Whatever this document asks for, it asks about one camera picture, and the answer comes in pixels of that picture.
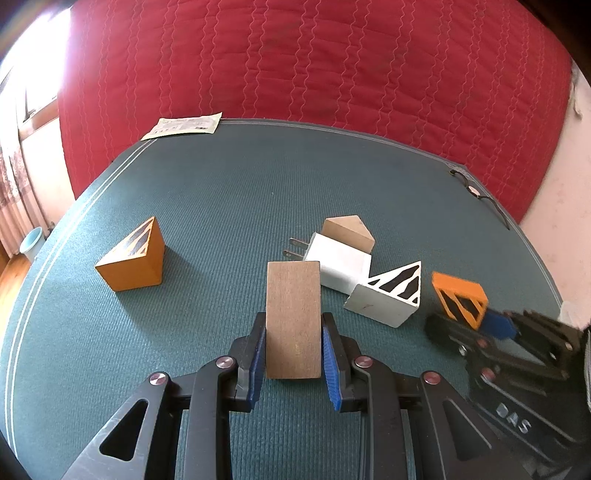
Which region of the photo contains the green table mat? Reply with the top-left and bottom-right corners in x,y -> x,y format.
1,120 -> 562,479

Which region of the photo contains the patterned window curtain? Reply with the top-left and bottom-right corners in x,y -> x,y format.
0,91 -> 45,257

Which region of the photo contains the light blue waste bin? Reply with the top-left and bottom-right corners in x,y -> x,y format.
19,227 -> 45,263

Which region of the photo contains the white wall charger plug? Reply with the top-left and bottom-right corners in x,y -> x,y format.
283,233 -> 372,295

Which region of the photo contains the brown pentagonal wooden block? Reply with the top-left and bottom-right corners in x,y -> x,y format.
321,215 -> 376,254

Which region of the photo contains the small orange striped wedge block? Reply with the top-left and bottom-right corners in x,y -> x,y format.
432,271 -> 489,330

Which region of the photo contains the white paper leaflet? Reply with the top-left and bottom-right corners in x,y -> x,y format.
141,112 -> 222,141

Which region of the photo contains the black cable with tag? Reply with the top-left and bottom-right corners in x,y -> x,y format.
448,168 -> 512,231

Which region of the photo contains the window with wooden sill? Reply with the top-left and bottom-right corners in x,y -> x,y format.
1,1 -> 71,140

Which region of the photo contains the brown rectangular wooden block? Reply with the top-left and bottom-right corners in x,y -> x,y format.
266,261 -> 322,380

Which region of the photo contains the red quilted mattress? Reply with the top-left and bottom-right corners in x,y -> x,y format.
58,0 -> 572,220

